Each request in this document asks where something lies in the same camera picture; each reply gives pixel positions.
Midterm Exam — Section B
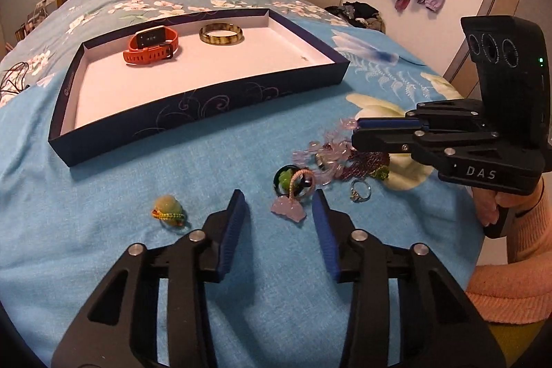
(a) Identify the black cable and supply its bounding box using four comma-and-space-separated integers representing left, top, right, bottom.
0, 60, 33, 99

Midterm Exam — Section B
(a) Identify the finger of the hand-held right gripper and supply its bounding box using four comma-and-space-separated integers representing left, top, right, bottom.
356, 100, 486, 131
351, 117, 488, 162

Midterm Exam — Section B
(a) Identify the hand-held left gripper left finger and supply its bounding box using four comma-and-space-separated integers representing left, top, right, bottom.
51, 189, 248, 368

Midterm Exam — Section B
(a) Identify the dark red bead bracelet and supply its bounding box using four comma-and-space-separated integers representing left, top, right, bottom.
341, 150, 391, 181

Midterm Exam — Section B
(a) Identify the yellow green cloth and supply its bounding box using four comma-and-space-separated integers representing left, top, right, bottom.
489, 318, 546, 366

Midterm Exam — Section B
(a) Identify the orange smartwatch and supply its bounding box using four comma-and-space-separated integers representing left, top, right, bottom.
123, 25, 180, 66

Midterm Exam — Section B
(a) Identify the amber bangle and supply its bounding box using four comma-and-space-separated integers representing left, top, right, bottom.
199, 22, 245, 47

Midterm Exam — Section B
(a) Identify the black ring with green bead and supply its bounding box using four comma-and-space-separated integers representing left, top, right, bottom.
273, 165, 315, 196

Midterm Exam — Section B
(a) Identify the pink pendant with cord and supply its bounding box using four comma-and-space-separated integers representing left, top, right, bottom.
270, 170, 308, 224

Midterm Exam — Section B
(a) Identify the person's right forearm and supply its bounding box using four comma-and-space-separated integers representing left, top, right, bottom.
463, 178, 552, 326

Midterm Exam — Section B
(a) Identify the bedside cosmetics clutter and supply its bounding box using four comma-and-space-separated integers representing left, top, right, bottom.
15, 3, 57, 43

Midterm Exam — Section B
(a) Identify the pile of dark clothes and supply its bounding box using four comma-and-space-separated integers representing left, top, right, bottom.
324, 1, 386, 33

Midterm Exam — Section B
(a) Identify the dark blue box tray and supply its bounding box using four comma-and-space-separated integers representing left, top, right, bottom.
47, 8, 351, 168

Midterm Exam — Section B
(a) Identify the silver ring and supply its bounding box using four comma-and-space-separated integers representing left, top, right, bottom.
349, 177, 373, 202

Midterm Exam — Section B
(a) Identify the person's right hand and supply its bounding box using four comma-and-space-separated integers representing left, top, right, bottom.
471, 178, 542, 228

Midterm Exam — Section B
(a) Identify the clear pink crystal bracelet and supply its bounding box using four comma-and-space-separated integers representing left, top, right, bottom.
292, 118, 361, 185

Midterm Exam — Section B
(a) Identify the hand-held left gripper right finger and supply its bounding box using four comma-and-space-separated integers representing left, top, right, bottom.
311, 189, 506, 368

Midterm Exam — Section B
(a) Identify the light blue flower blanket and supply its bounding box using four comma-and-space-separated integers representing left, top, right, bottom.
0, 25, 490, 368

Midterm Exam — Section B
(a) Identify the green jade pendant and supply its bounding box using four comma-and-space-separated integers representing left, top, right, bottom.
151, 196, 188, 228

